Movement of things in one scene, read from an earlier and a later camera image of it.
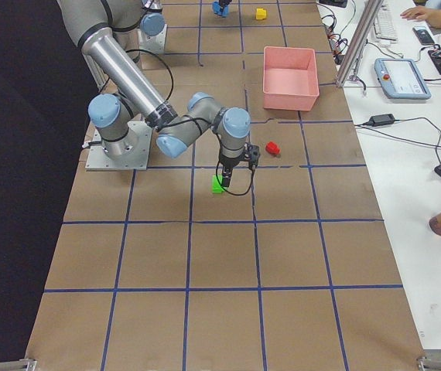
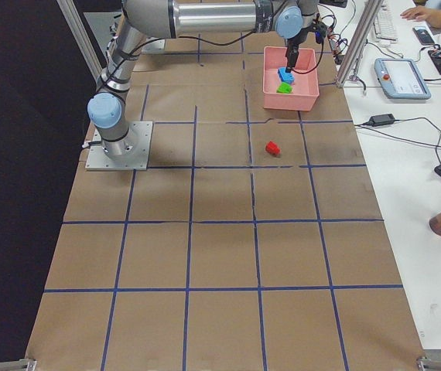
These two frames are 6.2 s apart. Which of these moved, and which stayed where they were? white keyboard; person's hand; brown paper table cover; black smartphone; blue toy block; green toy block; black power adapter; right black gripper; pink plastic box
Moved: blue toy block; right black gripper; green toy block
Stayed: person's hand; brown paper table cover; white keyboard; black smartphone; pink plastic box; black power adapter
